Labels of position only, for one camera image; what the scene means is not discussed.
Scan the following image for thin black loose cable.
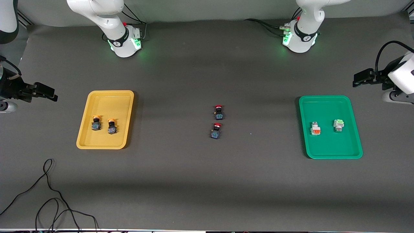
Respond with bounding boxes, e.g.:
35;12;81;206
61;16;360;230
0;159;99;233

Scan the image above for dark grey table mat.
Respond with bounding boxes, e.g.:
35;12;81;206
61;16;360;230
0;11;414;232

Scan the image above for black right arm base cables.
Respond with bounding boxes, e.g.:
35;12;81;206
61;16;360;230
102;2;148;42

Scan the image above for green plastic tray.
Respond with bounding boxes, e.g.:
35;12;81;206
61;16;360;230
299;95;363;160

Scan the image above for black left arm base cables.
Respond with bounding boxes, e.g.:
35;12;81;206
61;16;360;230
244;8;303;36

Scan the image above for yellow plastic tray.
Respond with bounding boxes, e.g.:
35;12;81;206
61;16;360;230
76;90;135;150

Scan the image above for black arm base cables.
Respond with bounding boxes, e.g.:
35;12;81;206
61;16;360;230
102;2;148;42
244;8;303;36

